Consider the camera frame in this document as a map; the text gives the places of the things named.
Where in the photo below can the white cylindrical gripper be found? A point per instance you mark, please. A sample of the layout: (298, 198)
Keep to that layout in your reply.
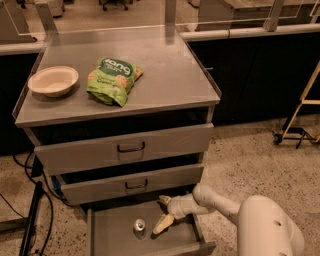
(177, 206)

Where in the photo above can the silver redbull can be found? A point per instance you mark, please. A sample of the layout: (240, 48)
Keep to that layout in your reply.
(139, 229)

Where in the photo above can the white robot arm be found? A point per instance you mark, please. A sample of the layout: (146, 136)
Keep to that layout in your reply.
(263, 227)

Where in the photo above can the grey bottom drawer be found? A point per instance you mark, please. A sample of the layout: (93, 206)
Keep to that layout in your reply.
(110, 230)

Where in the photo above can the grey drawer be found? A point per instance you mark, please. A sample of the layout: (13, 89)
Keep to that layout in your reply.
(131, 179)
(94, 144)
(110, 230)

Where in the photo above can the grey middle drawer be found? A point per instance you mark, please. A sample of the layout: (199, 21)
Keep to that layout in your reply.
(131, 179)

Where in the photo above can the grey metal drawer cabinet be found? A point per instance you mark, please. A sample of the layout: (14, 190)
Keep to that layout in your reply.
(172, 80)

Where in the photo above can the grey top drawer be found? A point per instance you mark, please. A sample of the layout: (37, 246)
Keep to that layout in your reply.
(94, 144)

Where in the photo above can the black stand leg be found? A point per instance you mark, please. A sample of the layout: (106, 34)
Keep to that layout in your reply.
(26, 241)

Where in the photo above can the green chip bag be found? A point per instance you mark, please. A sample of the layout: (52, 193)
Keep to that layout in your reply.
(112, 81)

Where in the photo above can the white paper bowl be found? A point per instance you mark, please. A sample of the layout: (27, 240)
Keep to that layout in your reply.
(53, 81)

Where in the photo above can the black office chair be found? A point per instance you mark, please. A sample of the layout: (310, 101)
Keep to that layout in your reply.
(124, 3)

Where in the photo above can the white horizontal rail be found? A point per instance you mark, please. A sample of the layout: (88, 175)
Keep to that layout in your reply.
(249, 32)

